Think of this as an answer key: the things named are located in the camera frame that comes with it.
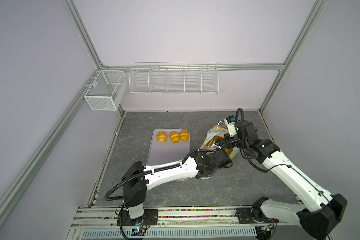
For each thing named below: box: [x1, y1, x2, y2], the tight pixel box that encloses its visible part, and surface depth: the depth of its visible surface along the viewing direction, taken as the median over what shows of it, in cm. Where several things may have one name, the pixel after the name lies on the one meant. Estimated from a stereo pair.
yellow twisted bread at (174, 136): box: [169, 131, 180, 144], surface depth 104 cm
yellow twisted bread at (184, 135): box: [179, 129, 190, 142], surface depth 104 cm
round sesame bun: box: [156, 131, 168, 144], surface depth 103 cm
